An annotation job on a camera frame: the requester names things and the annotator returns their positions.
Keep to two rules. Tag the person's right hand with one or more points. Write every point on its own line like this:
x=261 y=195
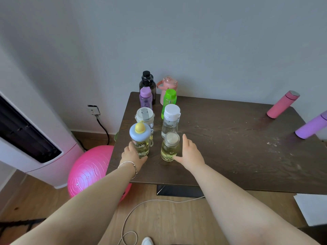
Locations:
x=191 y=156

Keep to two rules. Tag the person's left hand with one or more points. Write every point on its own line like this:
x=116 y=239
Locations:
x=129 y=156

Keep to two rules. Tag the yellow glass jar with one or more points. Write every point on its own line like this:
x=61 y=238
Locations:
x=170 y=147

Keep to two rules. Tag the cartoon bottle yellow cap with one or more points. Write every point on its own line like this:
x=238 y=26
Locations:
x=140 y=135

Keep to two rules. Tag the clear cup flip lid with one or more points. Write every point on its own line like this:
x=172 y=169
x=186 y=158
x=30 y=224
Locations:
x=144 y=116

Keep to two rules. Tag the clear bottle white cap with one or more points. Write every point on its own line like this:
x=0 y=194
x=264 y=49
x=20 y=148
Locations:
x=171 y=113

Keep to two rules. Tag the translucent purple bottle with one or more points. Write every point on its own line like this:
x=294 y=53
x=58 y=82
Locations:
x=146 y=99

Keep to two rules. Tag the green translucent bottle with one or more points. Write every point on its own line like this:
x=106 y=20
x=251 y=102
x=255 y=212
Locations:
x=170 y=98

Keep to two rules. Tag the black bottle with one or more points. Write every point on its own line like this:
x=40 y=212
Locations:
x=148 y=81

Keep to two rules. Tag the pink thermos flask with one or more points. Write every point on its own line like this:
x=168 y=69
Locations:
x=281 y=105

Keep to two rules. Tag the purple thermos flask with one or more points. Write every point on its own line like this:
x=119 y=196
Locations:
x=313 y=126

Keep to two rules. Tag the person's right forearm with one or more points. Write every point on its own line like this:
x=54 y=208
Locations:
x=242 y=214

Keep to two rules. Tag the person's left forearm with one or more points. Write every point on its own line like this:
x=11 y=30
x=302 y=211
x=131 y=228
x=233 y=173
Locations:
x=81 y=211

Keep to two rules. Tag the person's white shoe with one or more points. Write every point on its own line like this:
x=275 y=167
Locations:
x=147 y=241

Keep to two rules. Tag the black table base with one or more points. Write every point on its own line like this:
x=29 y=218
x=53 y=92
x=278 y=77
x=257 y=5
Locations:
x=178 y=191

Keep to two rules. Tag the dark wooden table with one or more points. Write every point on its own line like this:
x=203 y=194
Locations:
x=230 y=150

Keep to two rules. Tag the pink exercise ball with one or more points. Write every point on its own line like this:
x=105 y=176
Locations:
x=89 y=170

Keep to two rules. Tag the white tower air conditioner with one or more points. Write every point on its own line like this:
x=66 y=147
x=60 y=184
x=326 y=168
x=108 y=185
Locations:
x=69 y=155

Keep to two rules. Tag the white side table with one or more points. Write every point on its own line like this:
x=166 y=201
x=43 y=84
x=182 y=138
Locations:
x=311 y=209

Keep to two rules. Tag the white wall socket with plug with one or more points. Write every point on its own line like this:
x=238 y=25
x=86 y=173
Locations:
x=93 y=110

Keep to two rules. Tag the dark wooden bench black frame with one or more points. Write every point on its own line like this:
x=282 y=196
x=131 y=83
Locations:
x=316 y=236

